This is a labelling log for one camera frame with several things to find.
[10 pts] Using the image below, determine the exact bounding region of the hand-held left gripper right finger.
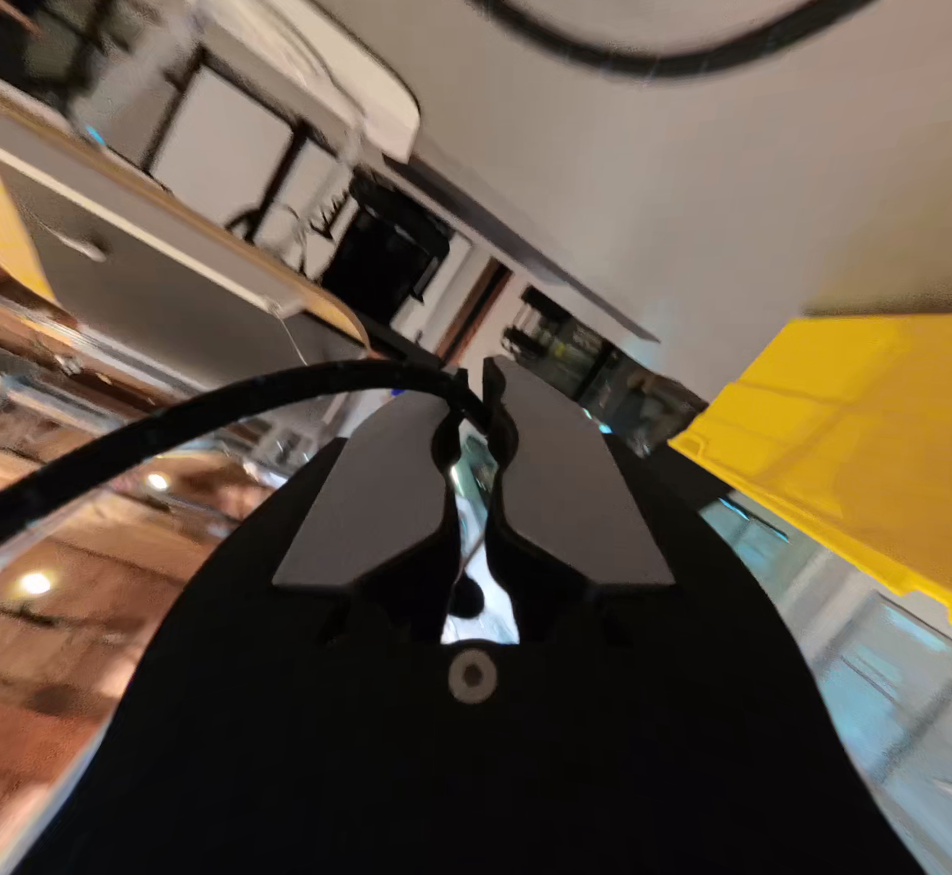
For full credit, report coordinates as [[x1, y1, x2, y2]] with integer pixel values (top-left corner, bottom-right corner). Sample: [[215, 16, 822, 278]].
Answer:
[[482, 356, 676, 616]]

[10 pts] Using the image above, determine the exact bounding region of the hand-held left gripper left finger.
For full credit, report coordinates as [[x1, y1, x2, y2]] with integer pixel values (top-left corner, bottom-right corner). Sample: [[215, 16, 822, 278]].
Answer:
[[271, 369, 470, 604]]

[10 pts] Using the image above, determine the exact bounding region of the green plug braided HDMI cable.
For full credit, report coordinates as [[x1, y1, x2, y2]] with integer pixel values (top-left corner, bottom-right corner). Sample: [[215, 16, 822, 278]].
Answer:
[[393, 0, 952, 80], [0, 360, 492, 545]]

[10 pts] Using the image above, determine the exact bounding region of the yellow storage bin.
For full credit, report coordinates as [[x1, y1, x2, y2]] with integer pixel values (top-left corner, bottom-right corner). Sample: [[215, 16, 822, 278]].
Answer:
[[668, 315, 952, 619]]

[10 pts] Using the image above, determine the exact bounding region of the black office chair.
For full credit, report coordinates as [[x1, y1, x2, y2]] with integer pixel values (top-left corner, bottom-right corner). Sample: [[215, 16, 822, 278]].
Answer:
[[323, 176, 452, 305]]

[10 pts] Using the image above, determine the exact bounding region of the grey divider panel tan edge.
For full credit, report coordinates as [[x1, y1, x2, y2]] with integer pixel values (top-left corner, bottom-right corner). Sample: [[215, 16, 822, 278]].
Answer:
[[0, 101, 373, 400]]

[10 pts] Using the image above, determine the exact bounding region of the white bracket bar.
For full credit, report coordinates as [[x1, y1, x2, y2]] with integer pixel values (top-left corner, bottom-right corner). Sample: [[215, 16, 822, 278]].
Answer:
[[0, 146, 306, 314]]

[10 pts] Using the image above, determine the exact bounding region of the white pin on wire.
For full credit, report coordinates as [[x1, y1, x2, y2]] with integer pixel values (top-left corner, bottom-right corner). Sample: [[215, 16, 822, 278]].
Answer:
[[45, 224, 109, 262]]

